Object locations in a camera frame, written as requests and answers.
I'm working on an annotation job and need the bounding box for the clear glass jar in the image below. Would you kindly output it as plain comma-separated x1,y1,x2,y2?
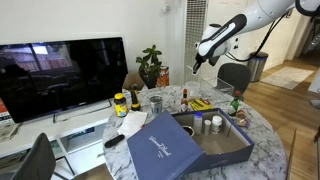
148,95,164,117

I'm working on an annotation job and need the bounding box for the white bottle with blue cap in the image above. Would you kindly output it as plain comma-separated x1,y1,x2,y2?
193,111,204,135

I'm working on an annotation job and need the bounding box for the stack of magazines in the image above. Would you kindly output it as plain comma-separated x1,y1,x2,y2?
0,98,22,142

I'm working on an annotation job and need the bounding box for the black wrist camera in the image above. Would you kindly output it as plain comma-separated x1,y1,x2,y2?
208,54,222,67

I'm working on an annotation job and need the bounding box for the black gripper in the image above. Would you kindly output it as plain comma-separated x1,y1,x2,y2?
192,53,210,76

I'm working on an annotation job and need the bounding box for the green potted plant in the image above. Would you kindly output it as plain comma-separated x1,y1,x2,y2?
135,44,164,90

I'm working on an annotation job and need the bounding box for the wide white pill bottle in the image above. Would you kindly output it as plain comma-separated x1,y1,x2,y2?
211,115,223,135

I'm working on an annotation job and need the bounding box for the brown hot sauce bottle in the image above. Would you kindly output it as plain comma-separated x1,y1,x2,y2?
180,88,189,113

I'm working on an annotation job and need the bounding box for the white television stand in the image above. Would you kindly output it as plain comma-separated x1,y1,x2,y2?
0,96,134,180

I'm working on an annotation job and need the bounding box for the green bottle with red cap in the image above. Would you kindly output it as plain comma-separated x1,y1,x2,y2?
228,90,242,117

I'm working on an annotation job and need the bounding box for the black flat screen television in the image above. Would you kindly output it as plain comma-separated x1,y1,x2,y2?
0,37,129,124

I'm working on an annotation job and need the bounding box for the silver trash can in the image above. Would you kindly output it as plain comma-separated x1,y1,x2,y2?
248,51,269,83

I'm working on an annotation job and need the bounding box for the clear acrylic box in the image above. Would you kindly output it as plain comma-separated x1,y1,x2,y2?
199,77,235,98

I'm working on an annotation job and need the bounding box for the black chair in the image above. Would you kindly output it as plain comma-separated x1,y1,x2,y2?
217,62,252,98
9,132,57,180

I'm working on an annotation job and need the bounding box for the clear plastic cup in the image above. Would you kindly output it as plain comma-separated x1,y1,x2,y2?
185,80,201,99

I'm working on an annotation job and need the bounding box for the white wall vent panel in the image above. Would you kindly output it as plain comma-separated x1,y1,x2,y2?
183,0,210,84

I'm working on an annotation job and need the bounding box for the yellow black packet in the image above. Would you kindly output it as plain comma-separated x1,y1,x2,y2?
188,98,214,112

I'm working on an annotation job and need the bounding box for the dark round jar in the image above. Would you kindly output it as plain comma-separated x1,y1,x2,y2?
181,125,195,138

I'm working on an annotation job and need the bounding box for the small white pill bottle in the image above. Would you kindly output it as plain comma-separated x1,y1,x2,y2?
203,119,212,136

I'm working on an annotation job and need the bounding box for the white paper sheet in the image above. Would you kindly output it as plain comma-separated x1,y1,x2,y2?
117,110,149,138

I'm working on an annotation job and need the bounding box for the beige floor rug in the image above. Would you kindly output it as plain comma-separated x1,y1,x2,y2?
259,66,315,91

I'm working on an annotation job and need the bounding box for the printed snack packet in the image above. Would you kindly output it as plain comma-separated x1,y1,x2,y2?
233,109,251,129

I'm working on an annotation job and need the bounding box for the yellow lid vitamin bottle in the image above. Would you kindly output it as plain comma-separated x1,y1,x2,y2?
113,92,129,118

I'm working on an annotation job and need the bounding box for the brown paper bag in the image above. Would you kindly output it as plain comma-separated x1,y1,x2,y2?
123,72,145,91

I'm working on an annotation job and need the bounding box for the blue cardboard shoe box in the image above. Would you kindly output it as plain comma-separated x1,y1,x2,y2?
126,107,256,180

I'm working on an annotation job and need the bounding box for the black remote control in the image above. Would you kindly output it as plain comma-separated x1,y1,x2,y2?
104,134,126,149

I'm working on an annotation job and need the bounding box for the black corrugated cable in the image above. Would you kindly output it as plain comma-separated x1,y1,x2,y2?
226,9,292,63

